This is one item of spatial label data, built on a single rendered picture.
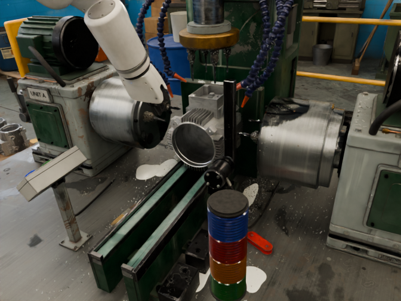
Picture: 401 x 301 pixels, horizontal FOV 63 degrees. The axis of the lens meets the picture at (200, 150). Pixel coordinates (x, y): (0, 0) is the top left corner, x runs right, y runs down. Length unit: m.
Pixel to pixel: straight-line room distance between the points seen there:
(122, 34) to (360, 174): 0.63
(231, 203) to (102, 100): 0.80
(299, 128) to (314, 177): 0.14
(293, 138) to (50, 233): 0.79
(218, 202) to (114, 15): 0.43
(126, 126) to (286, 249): 0.63
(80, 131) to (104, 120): 0.13
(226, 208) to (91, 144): 0.90
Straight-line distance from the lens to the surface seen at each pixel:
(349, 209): 0.95
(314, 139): 0.89
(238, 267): 0.54
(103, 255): 0.86
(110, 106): 1.16
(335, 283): 0.96
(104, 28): 0.73
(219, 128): 1.00
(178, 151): 1.09
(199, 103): 1.05
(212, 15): 0.99
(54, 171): 0.93
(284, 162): 0.91
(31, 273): 1.06
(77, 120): 1.26
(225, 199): 0.48
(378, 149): 0.84
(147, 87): 0.83
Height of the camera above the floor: 1.52
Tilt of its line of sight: 30 degrees down
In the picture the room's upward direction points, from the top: 3 degrees counter-clockwise
